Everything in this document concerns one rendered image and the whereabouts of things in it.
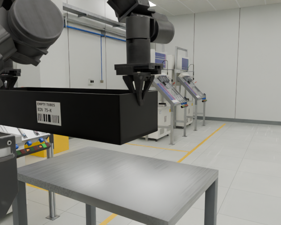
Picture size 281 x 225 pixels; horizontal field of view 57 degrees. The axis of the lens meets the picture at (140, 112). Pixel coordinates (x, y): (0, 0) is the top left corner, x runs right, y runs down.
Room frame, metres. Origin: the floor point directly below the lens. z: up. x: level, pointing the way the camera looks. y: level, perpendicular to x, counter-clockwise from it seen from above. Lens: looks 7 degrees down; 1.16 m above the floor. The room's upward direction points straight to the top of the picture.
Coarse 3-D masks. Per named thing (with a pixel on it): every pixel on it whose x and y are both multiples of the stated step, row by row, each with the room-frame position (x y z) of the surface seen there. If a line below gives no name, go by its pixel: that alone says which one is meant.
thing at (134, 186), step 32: (64, 160) 1.12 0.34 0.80; (96, 160) 1.12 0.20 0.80; (128, 160) 1.12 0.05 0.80; (160, 160) 1.12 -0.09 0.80; (64, 192) 0.82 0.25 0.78; (96, 192) 0.79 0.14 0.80; (128, 192) 0.79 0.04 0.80; (160, 192) 0.79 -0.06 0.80; (192, 192) 0.79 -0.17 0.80; (160, 224) 0.63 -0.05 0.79
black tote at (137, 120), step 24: (0, 96) 0.80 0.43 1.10; (24, 96) 0.74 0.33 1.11; (48, 96) 0.68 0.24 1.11; (72, 96) 0.63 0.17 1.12; (96, 96) 0.59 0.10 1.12; (120, 96) 0.56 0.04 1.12; (0, 120) 0.81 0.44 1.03; (24, 120) 0.74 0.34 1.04; (48, 120) 0.68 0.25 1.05; (72, 120) 0.63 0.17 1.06; (96, 120) 0.59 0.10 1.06; (120, 120) 0.56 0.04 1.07; (144, 120) 0.64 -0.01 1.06; (120, 144) 0.56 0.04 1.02
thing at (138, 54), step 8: (128, 40) 0.61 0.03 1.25; (136, 40) 0.60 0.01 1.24; (144, 40) 0.60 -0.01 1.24; (128, 48) 0.61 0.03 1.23; (136, 48) 0.60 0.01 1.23; (144, 48) 0.60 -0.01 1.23; (128, 56) 0.61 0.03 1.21; (136, 56) 0.60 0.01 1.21; (144, 56) 0.60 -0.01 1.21; (120, 64) 0.61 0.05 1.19; (128, 64) 0.60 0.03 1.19; (136, 64) 0.59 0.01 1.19; (144, 64) 0.58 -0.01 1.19; (152, 64) 0.58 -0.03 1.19; (160, 64) 0.61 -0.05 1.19
